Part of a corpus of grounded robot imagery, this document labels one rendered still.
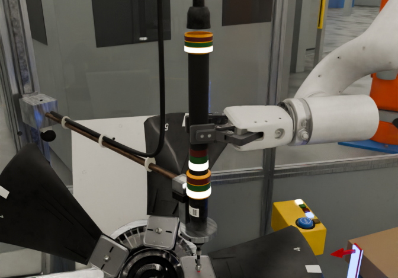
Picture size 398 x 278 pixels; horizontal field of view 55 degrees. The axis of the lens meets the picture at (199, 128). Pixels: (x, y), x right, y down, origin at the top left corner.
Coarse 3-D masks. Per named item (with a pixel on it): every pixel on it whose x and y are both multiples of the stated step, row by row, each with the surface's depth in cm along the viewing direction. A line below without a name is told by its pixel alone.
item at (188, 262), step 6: (180, 258) 79; (186, 258) 79; (192, 258) 79; (204, 258) 80; (186, 264) 77; (192, 264) 78; (204, 264) 78; (210, 264) 78; (186, 270) 76; (192, 270) 76; (204, 270) 76; (210, 270) 77; (186, 276) 74; (192, 276) 75; (198, 276) 75; (204, 276) 75; (210, 276) 75
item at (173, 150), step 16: (144, 128) 89; (176, 128) 85; (176, 144) 83; (208, 144) 80; (224, 144) 79; (160, 160) 84; (176, 160) 81; (208, 160) 78; (160, 176) 83; (160, 192) 81; (160, 208) 79; (176, 208) 76
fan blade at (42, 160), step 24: (24, 168) 73; (48, 168) 72; (24, 192) 73; (48, 192) 73; (24, 216) 75; (48, 216) 73; (72, 216) 72; (0, 240) 77; (24, 240) 76; (48, 240) 76; (72, 240) 74; (96, 240) 73
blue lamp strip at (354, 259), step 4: (352, 248) 84; (356, 248) 82; (356, 252) 82; (352, 256) 84; (356, 256) 82; (352, 260) 84; (356, 260) 83; (352, 264) 84; (356, 264) 83; (352, 268) 84; (356, 268) 83; (348, 272) 86; (352, 272) 84; (348, 276) 86; (352, 276) 84
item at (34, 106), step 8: (24, 96) 109; (32, 96) 110; (40, 96) 110; (48, 96) 110; (24, 104) 106; (32, 104) 103; (40, 104) 104; (48, 104) 105; (56, 104) 107; (24, 112) 108; (32, 112) 104; (40, 112) 104; (48, 112) 106; (56, 112) 108; (24, 120) 109; (32, 120) 105; (40, 120) 105; (48, 120) 107; (40, 128) 106
